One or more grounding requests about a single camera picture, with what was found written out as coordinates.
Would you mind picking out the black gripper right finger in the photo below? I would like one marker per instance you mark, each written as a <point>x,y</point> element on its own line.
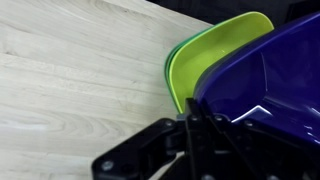
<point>260,156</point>

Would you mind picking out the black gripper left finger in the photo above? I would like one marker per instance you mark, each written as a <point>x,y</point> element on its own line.
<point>146,150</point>

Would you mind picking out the blue plastic bowl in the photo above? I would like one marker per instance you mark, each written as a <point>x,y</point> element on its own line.
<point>286,76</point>

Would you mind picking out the green plastic bowl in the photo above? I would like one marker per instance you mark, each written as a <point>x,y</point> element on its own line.
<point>168,63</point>

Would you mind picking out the yellow plastic bowl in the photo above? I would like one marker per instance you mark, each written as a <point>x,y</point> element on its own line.
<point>206,53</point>

